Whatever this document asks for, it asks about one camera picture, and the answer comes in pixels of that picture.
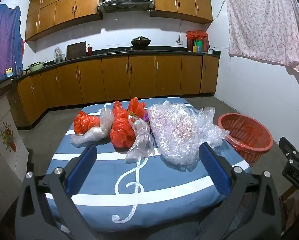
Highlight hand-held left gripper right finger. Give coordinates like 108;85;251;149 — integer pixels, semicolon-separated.
197;142;282;240

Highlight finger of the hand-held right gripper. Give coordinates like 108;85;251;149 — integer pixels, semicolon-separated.
279;137;299;160

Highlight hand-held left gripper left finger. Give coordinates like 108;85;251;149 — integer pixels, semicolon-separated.
15;144;100;240

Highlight clear white plastic bag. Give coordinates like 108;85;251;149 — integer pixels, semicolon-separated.
70;107;113;145
125;116;155;164

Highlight orange plastic basket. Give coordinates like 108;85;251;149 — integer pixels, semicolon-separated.
217;113;274;168

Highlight small knotted orange plastic bag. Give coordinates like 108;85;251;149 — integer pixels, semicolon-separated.
74;111;101;135

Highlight clear bubble wrap sheet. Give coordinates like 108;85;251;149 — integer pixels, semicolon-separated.
147;101;230;172

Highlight large orange plastic bag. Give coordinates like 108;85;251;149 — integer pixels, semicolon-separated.
110;101;137;148

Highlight wooden chair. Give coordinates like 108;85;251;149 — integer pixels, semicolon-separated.
281;184;299;233

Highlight person's right leg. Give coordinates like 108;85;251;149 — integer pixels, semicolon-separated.
207;197;255;240

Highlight blue music note tablecloth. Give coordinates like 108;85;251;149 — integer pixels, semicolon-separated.
45;97;252;233

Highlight flower print tile panel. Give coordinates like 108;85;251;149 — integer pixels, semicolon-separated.
0;94;30;222

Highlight wooden base cabinets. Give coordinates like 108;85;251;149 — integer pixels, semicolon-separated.
11;54;220;128

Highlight green basin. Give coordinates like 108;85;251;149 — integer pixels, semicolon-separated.
28;62;45;72

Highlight clear jar with bag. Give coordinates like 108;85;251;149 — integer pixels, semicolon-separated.
54;47;65;64

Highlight dark cutting board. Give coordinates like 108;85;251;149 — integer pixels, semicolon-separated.
66;41;87;60

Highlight black kitchen countertop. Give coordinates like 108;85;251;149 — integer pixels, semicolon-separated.
0;45;221;88

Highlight green box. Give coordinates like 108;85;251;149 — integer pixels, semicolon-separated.
192;39;203;54

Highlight pink floral hanging cloth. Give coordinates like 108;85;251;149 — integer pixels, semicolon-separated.
222;0;299;73

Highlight red bag over canisters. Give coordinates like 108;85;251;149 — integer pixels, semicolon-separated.
186;30;210;53

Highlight black wok with lid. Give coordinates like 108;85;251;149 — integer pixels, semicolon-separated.
131;36;151;50

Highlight purple hanging cloth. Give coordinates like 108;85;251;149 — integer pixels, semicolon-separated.
0;4;24;81

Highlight white power cable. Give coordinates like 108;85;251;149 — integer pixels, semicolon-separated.
178;19;188;42

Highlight white wall cable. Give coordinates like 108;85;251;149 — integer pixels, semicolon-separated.
211;0;226;22

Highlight long wooden wall cabinet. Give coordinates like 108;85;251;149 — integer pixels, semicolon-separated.
25;0;103;42

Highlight short wooden wall cabinet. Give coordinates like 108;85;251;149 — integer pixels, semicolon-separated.
154;0;213;24

